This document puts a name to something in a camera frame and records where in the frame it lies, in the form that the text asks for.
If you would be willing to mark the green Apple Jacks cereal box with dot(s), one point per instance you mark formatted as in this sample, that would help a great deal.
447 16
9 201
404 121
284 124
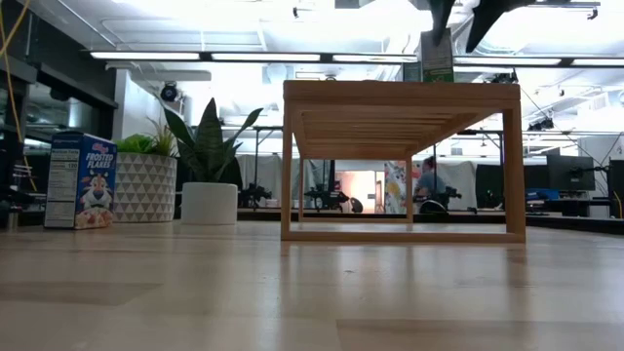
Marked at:
437 68

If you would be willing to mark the succulent in patterned pot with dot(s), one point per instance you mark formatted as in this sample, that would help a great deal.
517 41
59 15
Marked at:
144 187

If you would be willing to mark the black round ceiling camera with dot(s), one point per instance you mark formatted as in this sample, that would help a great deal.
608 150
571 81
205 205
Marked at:
169 92

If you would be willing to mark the long ceiling light strip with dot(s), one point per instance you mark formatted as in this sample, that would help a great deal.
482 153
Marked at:
263 57

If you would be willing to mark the snake plant in white pot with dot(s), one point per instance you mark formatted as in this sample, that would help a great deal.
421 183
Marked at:
209 202

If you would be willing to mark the colourful patterned cloth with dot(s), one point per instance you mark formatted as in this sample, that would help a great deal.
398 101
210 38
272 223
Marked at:
395 187

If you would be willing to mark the long dark background table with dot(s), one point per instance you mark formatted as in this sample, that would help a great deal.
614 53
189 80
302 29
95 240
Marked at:
258 214

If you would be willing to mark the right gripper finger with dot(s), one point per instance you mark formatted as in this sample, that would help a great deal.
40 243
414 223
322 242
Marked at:
442 14
487 12

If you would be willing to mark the wooden slatted shelf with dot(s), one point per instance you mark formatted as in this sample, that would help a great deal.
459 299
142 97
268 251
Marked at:
390 92

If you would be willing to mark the pale pink board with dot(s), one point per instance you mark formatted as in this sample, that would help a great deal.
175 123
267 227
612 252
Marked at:
361 190

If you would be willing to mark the person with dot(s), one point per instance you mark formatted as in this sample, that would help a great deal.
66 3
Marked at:
429 183

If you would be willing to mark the dark background monitor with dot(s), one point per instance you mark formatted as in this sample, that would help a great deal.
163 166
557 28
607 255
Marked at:
570 173
489 178

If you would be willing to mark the black background robot arm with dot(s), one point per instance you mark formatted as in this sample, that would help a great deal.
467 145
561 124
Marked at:
326 197
253 194

